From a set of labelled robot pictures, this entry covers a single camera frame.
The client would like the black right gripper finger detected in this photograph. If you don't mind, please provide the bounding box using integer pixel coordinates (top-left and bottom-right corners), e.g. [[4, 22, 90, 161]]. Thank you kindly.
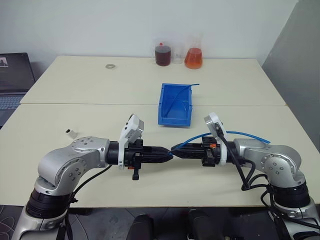
[[172, 143, 204, 154], [174, 151, 204, 161]]

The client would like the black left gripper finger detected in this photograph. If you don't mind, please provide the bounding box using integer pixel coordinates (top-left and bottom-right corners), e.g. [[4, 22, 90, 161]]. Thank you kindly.
[[149, 154, 174, 165], [149, 146, 172, 156]]

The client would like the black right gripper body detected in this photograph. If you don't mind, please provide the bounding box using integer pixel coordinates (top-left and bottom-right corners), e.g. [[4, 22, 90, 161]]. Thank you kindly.
[[200, 135, 222, 168]]

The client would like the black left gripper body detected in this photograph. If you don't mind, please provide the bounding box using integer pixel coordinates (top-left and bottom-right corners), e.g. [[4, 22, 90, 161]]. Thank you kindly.
[[124, 139, 151, 181]]

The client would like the long blue cable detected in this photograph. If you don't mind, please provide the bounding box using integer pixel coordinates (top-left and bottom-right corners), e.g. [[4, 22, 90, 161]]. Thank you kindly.
[[169, 129, 272, 161]]

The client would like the blue plastic bin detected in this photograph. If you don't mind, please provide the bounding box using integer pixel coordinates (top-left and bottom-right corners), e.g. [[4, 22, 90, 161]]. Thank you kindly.
[[157, 82, 193, 128]]

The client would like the dark rounded shape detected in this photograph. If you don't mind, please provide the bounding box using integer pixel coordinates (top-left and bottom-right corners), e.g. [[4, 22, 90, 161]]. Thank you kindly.
[[126, 213, 155, 240]]

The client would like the flask with orange liquid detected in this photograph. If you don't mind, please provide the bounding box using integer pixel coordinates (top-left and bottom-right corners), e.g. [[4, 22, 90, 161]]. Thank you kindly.
[[184, 33, 205, 70]]

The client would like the small empty glass beaker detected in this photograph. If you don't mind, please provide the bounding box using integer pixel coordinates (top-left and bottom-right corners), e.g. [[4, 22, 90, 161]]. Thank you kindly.
[[172, 44, 185, 65]]

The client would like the beaker with dark red liquid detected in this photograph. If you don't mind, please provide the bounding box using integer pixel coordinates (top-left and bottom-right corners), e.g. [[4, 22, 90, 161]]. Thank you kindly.
[[151, 38, 174, 67]]

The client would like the dark patterned floor mat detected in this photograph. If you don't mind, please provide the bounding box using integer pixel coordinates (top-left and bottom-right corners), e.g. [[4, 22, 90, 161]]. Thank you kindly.
[[0, 204, 27, 240]]

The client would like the dark laptop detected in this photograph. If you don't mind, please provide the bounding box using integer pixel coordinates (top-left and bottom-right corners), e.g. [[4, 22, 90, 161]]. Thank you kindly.
[[0, 52, 36, 127]]

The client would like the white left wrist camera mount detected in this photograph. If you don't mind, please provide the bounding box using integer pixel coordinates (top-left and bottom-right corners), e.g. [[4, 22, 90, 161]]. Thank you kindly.
[[117, 113, 146, 171]]

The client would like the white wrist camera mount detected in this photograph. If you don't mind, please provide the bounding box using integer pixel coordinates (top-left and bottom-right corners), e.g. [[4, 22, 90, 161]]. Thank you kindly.
[[203, 112, 229, 166], [117, 113, 146, 171]]

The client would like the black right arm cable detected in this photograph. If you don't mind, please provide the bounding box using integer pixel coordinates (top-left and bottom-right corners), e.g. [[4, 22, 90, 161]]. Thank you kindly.
[[214, 126, 285, 240]]

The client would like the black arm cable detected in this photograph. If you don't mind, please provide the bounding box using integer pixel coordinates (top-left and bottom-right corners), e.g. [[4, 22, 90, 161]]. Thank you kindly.
[[56, 163, 112, 240], [214, 126, 285, 240]]

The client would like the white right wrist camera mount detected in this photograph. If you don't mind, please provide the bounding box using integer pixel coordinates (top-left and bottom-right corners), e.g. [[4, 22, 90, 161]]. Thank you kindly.
[[203, 112, 229, 166]]

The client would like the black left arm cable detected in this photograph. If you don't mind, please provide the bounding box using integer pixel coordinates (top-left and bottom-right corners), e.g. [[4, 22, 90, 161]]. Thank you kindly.
[[56, 163, 112, 240]]

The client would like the thin blue cable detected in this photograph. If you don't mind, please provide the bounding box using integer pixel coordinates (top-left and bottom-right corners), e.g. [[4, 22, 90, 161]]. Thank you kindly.
[[164, 83, 202, 118]]

